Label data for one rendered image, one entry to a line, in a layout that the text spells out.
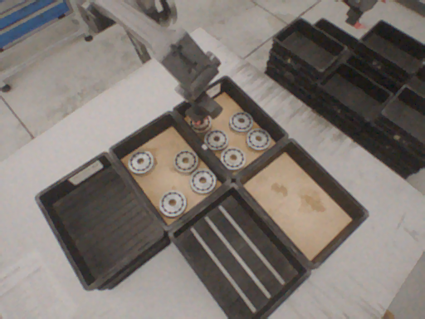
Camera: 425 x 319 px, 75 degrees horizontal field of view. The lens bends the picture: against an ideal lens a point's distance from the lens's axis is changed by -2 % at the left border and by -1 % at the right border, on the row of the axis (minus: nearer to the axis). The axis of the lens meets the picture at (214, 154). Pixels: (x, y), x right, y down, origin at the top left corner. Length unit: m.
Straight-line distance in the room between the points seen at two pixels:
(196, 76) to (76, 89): 2.13
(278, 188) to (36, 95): 2.19
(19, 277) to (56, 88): 1.73
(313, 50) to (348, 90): 0.37
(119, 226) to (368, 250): 1.01
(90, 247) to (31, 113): 1.72
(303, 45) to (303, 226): 1.37
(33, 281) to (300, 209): 1.07
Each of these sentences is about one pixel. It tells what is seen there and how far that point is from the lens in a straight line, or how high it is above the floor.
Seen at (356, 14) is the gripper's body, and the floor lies 1.23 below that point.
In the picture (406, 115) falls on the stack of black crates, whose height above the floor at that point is 0.49.
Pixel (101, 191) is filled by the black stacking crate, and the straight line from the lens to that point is 1.20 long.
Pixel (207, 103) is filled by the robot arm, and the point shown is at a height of 1.08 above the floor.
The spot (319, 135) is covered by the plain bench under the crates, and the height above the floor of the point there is 0.70.
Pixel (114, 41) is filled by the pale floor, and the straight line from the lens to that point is 2.94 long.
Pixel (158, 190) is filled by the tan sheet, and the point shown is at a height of 0.83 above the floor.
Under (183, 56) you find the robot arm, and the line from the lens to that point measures 0.57.
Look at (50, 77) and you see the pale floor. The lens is 2.85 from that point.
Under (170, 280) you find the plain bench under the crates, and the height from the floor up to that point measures 0.70.
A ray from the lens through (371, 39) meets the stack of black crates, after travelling 2.40.
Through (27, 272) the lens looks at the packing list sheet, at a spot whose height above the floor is 0.70.
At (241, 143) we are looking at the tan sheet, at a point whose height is 0.83.
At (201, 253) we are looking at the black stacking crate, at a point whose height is 0.83.
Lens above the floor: 1.89
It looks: 65 degrees down
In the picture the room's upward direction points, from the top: 3 degrees clockwise
